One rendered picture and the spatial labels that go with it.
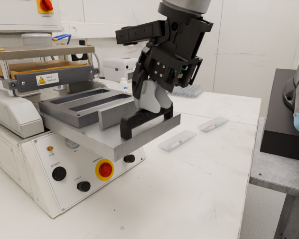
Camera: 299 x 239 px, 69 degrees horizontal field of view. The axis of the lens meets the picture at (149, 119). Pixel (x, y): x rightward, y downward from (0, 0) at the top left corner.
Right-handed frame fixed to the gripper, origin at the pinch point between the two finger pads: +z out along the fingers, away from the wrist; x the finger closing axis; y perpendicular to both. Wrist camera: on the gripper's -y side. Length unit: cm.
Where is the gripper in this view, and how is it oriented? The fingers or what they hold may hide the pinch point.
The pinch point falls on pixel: (140, 108)
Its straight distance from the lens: 45.5
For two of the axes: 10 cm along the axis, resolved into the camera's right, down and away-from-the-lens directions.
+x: 6.3, -2.9, 7.2
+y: 7.3, 5.4, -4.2
